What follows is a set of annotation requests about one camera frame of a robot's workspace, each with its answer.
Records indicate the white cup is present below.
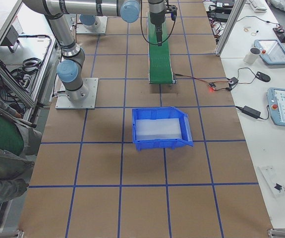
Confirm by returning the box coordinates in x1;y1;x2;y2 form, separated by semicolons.
243;47;261;64

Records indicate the small speed controller board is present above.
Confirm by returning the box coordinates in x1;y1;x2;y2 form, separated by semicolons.
208;82;217;91

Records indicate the upper teach pendant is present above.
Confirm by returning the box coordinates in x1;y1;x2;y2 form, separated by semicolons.
254;39;285;65

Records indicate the blue plastic bin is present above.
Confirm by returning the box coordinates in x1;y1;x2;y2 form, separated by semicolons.
132;107;194;151

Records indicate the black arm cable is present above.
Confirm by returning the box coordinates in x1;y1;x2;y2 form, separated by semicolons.
140;12;178;46

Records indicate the green conveyor belt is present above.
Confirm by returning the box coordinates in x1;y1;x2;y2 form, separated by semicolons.
147;13;176;84

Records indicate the red black conveyor cable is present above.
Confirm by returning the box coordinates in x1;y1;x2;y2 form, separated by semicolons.
173;72;232;91

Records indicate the black power adapter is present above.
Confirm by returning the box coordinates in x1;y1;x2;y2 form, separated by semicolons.
228;77;238;91

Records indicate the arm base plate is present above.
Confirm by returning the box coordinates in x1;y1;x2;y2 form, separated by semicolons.
76;14;108;35
55;78;99;110

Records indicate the black computer mouse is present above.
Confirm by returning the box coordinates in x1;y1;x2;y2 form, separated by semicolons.
256;71;271;82

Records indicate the person in grey jacket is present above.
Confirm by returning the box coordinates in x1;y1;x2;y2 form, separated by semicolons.
0;100;42;203

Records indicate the white foam liner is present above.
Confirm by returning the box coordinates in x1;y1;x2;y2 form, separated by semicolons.
135;118;182;140

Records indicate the aluminium frame post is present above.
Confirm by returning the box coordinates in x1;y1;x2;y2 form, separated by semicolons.
215;0;246;57

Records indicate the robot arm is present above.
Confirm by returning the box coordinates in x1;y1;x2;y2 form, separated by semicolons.
79;14;101;30
25;0;176;107

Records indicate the black power brick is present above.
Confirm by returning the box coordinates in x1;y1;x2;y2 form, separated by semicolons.
241;106;261;119

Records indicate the clear plastic sheet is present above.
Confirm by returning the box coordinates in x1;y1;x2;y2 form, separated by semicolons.
257;166;285;198

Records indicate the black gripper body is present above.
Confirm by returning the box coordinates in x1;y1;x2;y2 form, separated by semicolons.
149;3;177;27

